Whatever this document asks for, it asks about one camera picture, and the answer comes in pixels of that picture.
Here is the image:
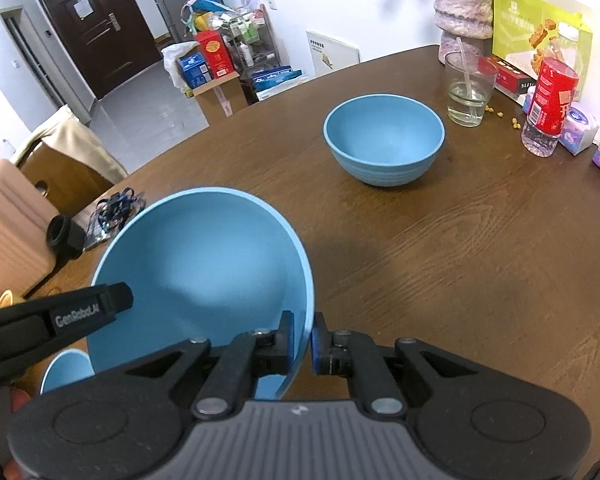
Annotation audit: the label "mottled pink vase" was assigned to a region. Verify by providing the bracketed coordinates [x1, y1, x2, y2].
[432, 0, 496, 66]

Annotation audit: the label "beige cloth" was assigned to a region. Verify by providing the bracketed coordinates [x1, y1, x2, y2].
[10, 105, 128, 186]

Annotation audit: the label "red label water bottle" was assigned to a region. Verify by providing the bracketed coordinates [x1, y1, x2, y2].
[521, 22, 581, 158]

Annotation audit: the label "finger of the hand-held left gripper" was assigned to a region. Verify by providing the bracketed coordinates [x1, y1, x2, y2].
[0, 282, 133, 361]

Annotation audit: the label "blue carton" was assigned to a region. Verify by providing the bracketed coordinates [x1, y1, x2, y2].
[177, 52, 215, 91]

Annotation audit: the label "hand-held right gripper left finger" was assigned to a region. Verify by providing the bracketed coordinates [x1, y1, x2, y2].
[125, 311, 296, 422]

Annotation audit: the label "brown chair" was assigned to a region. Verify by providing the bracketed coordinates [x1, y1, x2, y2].
[20, 142, 116, 216]

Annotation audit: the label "dark brown door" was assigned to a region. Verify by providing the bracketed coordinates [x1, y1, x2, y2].
[39, 0, 163, 101]

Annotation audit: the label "black cylinder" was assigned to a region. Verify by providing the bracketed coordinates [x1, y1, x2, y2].
[46, 215, 83, 261]

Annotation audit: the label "red flat carton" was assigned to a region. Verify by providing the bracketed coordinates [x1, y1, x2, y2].
[480, 55, 538, 101]

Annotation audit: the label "wire rack with bottles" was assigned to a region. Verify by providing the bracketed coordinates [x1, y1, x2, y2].
[220, 7, 281, 76]

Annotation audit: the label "pink ribbed suitcase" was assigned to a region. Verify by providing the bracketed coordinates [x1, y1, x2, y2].
[0, 159, 58, 313]

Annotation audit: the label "white plastic bag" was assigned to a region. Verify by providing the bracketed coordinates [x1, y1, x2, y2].
[161, 41, 201, 91]

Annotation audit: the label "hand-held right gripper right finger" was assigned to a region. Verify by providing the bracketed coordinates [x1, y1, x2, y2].
[310, 312, 481, 418]

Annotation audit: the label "blue ribbed bowl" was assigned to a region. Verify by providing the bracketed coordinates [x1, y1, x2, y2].
[40, 349, 97, 396]
[86, 187, 315, 401]
[323, 95, 446, 187]

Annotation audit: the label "white leaning board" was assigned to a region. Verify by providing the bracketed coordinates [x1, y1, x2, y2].
[306, 30, 361, 78]

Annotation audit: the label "green snack bag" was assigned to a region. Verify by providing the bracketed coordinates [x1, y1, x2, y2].
[492, 0, 593, 96]

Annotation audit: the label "scattered yellow kernels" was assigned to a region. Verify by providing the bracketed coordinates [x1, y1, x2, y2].
[485, 105, 523, 128]

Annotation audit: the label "clear drinking glass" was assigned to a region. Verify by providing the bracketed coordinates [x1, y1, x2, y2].
[445, 52, 498, 128]

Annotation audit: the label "clear stirring rod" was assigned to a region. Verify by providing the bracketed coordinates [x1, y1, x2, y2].
[455, 37, 481, 118]

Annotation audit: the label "teal bag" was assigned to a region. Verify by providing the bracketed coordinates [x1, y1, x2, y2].
[181, 0, 231, 36]

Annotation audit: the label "cardboard box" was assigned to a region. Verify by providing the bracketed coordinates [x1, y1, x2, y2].
[190, 72, 248, 126]

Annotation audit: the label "flat blue white box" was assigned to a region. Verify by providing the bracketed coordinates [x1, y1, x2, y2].
[252, 66, 311, 93]

